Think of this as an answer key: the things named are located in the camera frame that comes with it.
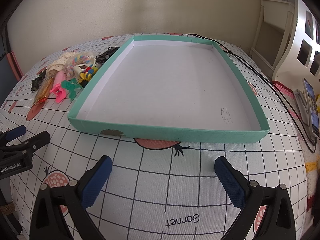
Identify orange snack packet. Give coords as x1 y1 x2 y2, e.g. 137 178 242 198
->
33 77 54 105

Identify black claw hair clip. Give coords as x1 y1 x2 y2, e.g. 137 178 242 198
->
31 68 46 91

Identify pink hair roller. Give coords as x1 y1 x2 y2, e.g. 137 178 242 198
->
50 70 66 103

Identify green plastic hair clips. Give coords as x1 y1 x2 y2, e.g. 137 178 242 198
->
61 78 82 101

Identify cream lace scrunchie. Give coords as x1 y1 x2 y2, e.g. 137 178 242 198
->
46 51 77 75

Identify colourful block toy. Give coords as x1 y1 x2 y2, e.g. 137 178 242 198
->
79 67 99 88

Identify cream square hair clip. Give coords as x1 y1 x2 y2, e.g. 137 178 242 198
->
73 58 96 77

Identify crochet striped blanket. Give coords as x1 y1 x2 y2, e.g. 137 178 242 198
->
272 81 319 223

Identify pomegranate grid bedsheet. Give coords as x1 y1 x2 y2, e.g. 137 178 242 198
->
0 31 311 240

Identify smartphone on stand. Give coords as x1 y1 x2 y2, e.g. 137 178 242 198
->
303 78 319 139

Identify white phone stand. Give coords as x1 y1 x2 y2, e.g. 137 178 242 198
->
293 89 309 126

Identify teal cardboard tray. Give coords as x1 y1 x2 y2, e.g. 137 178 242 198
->
68 35 270 144

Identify cream bedside shelf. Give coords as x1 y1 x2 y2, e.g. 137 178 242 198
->
249 0 319 89

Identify black cable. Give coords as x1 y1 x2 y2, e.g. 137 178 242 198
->
192 33 317 145
186 32 318 153

